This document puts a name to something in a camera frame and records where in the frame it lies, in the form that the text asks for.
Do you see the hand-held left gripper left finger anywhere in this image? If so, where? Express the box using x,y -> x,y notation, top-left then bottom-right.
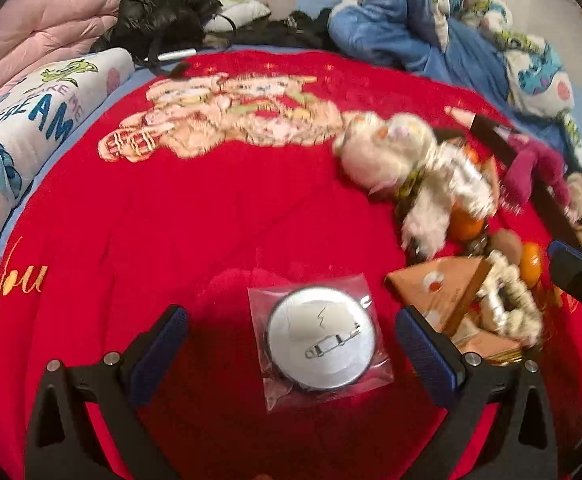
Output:
26,305 -> 192,480

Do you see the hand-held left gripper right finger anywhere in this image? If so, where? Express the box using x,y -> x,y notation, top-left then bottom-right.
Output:
395,305 -> 559,480

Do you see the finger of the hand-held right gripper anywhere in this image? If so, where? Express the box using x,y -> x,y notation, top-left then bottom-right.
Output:
546,240 -> 582,317

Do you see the brown white crochet ring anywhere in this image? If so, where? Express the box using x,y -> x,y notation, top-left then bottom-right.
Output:
475,250 -> 546,348

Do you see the round pin badge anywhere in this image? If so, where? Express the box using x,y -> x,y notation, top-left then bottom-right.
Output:
247,272 -> 394,413

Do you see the black tray box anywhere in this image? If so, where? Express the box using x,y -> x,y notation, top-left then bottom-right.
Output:
470,114 -> 582,261

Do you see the small beige plush toy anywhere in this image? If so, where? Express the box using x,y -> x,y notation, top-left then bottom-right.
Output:
565,172 -> 582,228

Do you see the brown felt ball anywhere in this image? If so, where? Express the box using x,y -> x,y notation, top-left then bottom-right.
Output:
488,230 -> 522,263

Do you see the pink plush toy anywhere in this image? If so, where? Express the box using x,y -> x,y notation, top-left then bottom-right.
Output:
501,135 -> 572,207

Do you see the red printed blanket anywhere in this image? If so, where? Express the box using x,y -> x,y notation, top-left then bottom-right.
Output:
0,50 -> 582,480

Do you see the white fluffy plush toy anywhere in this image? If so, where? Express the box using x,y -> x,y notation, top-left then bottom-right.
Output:
333,111 -> 496,257

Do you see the white printed long pillow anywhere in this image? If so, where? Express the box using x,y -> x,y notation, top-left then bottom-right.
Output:
0,47 -> 136,261

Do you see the white cylinder charger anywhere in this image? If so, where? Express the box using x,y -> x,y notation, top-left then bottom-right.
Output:
157,48 -> 198,64

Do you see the blue monster print blanket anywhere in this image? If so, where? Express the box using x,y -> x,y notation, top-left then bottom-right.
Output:
328,0 -> 582,161

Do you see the black lace cloth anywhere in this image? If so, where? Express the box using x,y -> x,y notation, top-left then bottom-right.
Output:
206,9 -> 344,53

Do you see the pink quilt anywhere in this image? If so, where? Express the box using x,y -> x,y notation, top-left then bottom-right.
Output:
0,0 -> 122,113

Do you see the small white monster pillow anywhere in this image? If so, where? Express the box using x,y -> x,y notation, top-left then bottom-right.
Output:
203,0 -> 272,32

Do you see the black shiny jacket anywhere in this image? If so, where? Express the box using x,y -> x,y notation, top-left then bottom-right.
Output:
91,0 -> 222,68

